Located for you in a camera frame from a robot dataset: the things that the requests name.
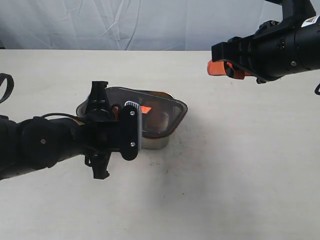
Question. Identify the stainless steel lunch box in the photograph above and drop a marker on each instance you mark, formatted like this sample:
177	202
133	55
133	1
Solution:
152	140

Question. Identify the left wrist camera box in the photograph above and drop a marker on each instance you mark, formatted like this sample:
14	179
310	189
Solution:
130	130

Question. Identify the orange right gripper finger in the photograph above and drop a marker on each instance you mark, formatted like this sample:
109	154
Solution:
224	68

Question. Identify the blue-grey backdrop cloth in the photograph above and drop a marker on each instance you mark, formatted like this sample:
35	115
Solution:
130	25

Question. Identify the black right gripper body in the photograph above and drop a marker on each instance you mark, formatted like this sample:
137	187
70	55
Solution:
268	54

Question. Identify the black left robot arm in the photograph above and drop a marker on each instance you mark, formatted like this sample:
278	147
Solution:
41	142

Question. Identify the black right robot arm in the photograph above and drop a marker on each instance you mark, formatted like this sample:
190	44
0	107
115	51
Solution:
308	36

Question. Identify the dark transparent lunch box lid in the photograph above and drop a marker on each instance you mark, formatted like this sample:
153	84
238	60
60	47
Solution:
119	95

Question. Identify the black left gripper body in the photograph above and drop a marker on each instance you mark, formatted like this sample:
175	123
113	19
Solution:
99	114

